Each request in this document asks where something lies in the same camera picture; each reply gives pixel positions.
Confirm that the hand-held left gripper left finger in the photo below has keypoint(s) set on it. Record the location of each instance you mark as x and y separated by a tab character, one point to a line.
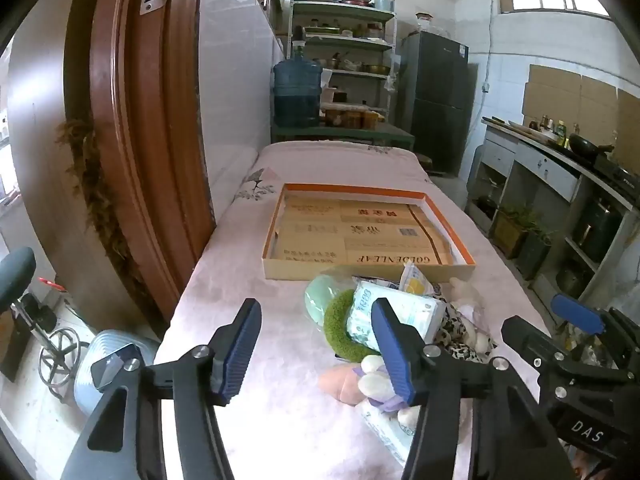
240	355

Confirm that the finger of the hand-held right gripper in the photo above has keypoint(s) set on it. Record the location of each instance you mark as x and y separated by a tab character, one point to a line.
575	312
525	340

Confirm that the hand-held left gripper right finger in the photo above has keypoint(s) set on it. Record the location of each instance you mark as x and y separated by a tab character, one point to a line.
392	355

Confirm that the teal and white tissue pack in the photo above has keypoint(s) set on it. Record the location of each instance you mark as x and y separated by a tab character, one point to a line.
422	310

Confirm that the leopard print scarf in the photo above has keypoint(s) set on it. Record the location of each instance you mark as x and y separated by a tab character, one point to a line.
457	332

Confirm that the small clear plastic packet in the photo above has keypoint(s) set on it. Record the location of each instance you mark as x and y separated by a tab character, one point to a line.
416	280

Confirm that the floral print tissue pack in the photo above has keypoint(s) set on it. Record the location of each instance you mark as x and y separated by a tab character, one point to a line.
387	435

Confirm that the light green egg-shaped sponge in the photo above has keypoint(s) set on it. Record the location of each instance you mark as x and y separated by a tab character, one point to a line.
317	300

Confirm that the orange-rimmed cardboard box tray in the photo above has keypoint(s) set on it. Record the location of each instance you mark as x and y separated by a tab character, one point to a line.
310	240

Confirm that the dark planter with plant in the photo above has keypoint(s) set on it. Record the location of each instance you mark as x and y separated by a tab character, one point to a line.
532	257

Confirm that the black cooking pot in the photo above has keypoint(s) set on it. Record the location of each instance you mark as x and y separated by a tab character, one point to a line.
597	232

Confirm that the yellow planter with plant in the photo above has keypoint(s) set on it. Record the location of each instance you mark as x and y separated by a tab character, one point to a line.
510	232

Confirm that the black smartphone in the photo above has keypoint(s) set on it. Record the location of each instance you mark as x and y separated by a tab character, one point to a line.
107	371

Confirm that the black gas stove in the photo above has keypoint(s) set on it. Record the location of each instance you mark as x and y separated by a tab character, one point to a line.
620	172

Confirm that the grey kitchen counter cabinet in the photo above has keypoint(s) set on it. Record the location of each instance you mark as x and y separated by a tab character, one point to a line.
545	167

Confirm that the black wok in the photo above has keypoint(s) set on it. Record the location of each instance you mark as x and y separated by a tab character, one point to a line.
582	145

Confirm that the row of condiment bottles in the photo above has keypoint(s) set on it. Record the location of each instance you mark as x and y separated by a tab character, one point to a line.
550	127

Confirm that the round wooden stool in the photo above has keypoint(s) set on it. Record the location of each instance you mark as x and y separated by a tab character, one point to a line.
425	161

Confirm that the low green table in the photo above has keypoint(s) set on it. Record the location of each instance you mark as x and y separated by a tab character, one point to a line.
350	135

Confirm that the row of glass jars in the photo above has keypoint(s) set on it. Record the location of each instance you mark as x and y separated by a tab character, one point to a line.
350	116

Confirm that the dried plant garland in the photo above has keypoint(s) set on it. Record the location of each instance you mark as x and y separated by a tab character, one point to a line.
85	160

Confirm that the dark grey refrigerator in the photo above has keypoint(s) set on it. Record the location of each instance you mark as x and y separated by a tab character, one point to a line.
437	100

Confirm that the brown wooden door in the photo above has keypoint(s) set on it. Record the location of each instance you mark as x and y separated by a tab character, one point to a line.
150	110

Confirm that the blue water jug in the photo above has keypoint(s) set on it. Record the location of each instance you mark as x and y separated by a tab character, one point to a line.
296	90

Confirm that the green metal shelf rack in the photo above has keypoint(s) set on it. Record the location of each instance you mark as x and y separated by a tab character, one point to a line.
345	45

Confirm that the enamel pot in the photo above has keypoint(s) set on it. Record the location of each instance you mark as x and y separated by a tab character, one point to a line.
384	2

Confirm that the cardboard wall sheets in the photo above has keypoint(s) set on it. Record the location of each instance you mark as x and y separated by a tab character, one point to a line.
560	95

